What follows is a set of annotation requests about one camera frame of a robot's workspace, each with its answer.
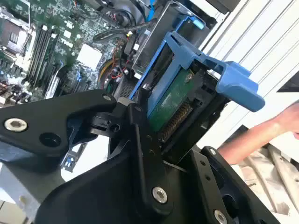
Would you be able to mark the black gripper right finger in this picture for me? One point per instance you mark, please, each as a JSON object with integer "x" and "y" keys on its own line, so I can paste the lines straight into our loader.
{"x": 224, "y": 186}

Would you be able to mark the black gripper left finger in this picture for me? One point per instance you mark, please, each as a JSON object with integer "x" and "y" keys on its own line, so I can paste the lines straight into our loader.
{"x": 46, "y": 121}

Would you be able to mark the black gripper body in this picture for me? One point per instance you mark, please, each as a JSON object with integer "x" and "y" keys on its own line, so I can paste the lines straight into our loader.
{"x": 105, "y": 198}

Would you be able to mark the hard disk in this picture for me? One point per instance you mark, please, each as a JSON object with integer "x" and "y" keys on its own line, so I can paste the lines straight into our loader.
{"x": 172, "y": 100}

